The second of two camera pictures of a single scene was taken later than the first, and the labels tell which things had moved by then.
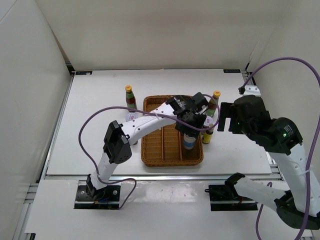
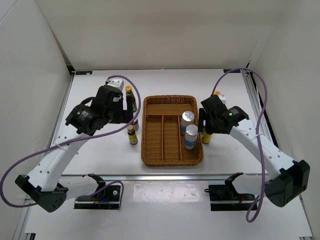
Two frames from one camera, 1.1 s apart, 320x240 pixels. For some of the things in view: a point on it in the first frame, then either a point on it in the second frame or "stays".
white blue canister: (189, 142) stays
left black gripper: (198, 116) -> (121, 117)
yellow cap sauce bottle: (131, 100) stays
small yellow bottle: (206, 138) stays
